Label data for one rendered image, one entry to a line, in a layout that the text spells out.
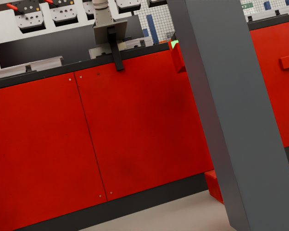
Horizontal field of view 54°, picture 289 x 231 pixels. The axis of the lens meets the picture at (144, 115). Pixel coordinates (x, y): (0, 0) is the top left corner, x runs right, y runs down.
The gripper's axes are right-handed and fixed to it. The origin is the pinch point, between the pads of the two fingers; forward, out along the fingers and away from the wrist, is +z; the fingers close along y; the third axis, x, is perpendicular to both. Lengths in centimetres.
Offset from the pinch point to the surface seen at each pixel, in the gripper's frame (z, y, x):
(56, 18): -10.6, 26.0, -12.8
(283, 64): 28, -97, 36
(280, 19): 8, -105, 17
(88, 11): -10.7, 6.6, -14.3
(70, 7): -14.4, 16.6, -16.0
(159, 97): 29.3, -18.8, 35.0
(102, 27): -10.2, 3.1, 17.2
